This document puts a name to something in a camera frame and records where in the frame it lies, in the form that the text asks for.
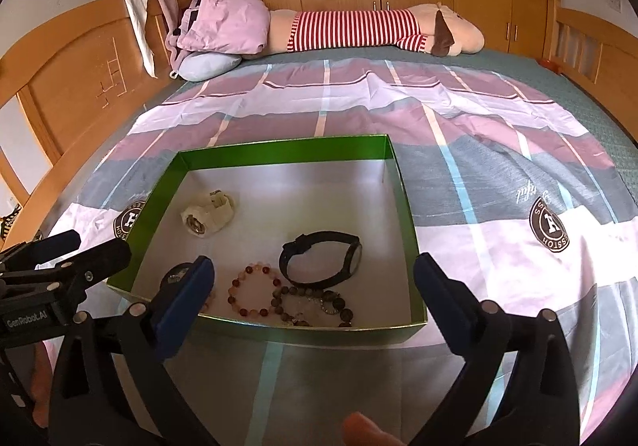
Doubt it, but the person's right hand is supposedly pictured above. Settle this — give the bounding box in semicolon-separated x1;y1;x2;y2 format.
343;413;404;446

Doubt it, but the pink cloth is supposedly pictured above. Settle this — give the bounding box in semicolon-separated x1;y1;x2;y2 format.
150;0;183;73

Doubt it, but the pink grey checked bedsheet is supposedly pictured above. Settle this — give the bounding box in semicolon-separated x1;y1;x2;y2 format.
37;58;638;446

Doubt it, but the person's left forearm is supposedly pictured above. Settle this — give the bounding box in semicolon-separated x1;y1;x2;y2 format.
31;341;55;429

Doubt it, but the dark bead bracelet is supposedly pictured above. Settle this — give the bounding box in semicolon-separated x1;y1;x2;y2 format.
272;282;356;328

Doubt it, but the light blue pillow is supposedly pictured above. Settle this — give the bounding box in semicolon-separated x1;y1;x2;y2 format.
177;49;243;82

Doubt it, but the striped plush toy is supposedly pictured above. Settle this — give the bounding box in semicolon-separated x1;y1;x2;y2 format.
266;2;486;59

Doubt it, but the amber bead bracelet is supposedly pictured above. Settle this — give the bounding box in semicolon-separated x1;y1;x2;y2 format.
226;264;285;318

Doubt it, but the cream plastic wristwatch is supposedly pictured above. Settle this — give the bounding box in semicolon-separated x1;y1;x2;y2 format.
179;190;236;237

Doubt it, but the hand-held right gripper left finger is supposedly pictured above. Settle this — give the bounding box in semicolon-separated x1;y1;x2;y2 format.
47;255;220;446

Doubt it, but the wooden headboard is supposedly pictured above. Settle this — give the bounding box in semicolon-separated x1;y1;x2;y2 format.
0;0;185;207

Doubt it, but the black strap wristwatch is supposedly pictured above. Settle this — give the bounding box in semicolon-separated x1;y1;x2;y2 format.
278;230;362;288

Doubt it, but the white towel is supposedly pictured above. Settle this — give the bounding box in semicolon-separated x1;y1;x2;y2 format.
121;0;160;78

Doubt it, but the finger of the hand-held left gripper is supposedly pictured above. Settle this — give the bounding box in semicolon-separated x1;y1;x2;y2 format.
0;229;81;274
0;239;133;313

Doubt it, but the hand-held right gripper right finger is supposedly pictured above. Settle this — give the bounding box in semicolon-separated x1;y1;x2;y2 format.
409;253;584;446

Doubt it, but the green cardboard box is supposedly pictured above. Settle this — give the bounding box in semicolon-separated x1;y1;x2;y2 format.
106;134;428;346

